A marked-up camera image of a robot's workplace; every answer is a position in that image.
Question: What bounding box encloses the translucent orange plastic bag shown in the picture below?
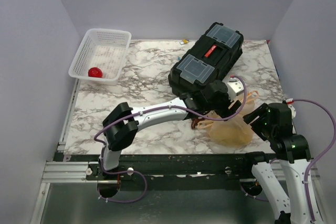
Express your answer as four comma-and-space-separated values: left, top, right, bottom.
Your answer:
196, 90, 259, 148

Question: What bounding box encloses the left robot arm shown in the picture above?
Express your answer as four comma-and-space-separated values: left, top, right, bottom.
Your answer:
98, 79, 244, 179

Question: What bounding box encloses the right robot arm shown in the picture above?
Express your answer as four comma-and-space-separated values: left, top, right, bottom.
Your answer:
241, 103, 323, 223

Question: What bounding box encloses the red fake fruit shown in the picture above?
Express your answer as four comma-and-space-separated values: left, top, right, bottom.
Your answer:
88, 67, 103, 78

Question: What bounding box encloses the black plastic toolbox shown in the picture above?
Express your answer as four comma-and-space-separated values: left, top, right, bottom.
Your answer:
168, 22, 244, 96

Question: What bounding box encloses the small yellow object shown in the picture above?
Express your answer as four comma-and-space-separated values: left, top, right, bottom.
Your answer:
180, 39, 190, 45

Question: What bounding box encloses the black base bar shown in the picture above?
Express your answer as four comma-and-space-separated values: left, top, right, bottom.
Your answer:
53, 153, 260, 194

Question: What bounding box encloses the white plastic basket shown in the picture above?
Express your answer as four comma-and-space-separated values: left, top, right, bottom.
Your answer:
68, 28, 132, 85

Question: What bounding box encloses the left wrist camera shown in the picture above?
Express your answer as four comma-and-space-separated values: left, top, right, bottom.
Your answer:
226, 80, 245, 99

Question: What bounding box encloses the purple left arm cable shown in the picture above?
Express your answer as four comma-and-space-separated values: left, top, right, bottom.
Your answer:
93, 76, 247, 204

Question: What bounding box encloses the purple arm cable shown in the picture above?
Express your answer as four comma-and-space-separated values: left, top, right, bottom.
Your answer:
93, 76, 247, 204
240, 99, 336, 222

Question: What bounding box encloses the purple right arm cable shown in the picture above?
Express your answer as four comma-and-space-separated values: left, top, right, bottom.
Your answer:
240, 99, 336, 222

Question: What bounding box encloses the aluminium frame rail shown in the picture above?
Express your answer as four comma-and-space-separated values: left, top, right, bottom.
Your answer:
41, 162, 98, 183

